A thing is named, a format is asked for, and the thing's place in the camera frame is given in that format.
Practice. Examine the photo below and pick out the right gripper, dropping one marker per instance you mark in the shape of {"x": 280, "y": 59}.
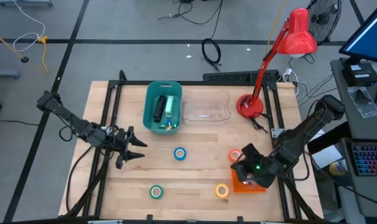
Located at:
{"x": 257, "y": 165}

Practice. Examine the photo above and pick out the computer monitor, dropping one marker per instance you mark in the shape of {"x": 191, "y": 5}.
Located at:
{"x": 372, "y": 37}

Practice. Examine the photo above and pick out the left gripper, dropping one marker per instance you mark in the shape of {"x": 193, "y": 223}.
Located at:
{"x": 121, "y": 143}

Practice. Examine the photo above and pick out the red desk lamp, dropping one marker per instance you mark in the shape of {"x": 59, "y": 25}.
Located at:
{"x": 297, "y": 34}

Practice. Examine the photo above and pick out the mint green stapler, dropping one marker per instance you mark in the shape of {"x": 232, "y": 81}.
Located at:
{"x": 169, "y": 105}

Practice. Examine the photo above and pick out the orange tape roll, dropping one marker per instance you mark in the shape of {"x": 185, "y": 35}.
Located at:
{"x": 231, "y": 154}

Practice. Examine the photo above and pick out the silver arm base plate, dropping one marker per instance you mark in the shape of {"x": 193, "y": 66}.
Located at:
{"x": 277, "y": 133}

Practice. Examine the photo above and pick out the grey table foot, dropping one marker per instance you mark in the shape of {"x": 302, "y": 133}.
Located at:
{"x": 23, "y": 3}
{"x": 3, "y": 74}

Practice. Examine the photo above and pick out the grey desk cart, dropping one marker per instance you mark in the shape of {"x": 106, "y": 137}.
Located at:
{"x": 344, "y": 109}

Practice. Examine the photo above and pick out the orange mesh basket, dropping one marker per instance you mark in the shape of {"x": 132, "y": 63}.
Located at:
{"x": 238, "y": 186}

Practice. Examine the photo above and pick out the black perforated bar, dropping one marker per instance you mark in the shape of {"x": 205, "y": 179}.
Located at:
{"x": 226, "y": 76}

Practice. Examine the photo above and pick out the yellow bottle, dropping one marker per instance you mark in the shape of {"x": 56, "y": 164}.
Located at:
{"x": 337, "y": 168}

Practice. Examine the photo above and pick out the blue tape roll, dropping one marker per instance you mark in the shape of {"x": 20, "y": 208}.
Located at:
{"x": 175, "y": 154}

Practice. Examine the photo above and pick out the black mini computer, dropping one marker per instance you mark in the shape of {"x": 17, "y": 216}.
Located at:
{"x": 359, "y": 74}

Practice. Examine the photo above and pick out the clear plastic bag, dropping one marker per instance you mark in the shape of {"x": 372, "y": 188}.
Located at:
{"x": 364, "y": 102}

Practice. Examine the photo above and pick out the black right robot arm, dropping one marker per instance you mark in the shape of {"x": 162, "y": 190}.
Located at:
{"x": 306, "y": 127}

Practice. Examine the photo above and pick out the yellow rod with black tip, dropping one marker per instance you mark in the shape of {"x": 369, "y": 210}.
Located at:
{"x": 24, "y": 59}

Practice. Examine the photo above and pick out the clear plastic bin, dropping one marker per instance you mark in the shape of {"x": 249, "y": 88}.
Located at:
{"x": 207, "y": 105}

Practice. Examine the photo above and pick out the white paper sheet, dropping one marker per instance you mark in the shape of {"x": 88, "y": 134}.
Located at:
{"x": 327, "y": 157}

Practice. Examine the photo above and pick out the yellow tape roll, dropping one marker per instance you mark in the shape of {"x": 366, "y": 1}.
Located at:
{"x": 216, "y": 190}

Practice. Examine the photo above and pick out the backlit keyboard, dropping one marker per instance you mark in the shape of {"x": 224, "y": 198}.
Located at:
{"x": 372, "y": 160}

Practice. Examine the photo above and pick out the green tape roll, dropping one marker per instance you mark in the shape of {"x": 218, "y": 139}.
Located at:
{"x": 151, "y": 192}

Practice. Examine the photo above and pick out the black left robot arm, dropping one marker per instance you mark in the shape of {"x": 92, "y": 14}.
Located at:
{"x": 73, "y": 123}

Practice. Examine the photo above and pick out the black stapler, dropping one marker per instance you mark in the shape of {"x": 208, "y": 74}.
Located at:
{"x": 160, "y": 109}

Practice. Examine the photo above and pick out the teal plastic bin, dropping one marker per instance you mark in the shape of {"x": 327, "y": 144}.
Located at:
{"x": 149, "y": 93}

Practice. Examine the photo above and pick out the black floor fan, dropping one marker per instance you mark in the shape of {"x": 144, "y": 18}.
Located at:
{"x": 323, "y": 18}

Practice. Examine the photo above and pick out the black aluminium frame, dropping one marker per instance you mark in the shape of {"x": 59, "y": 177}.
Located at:
{"x": 132, "y": 82}

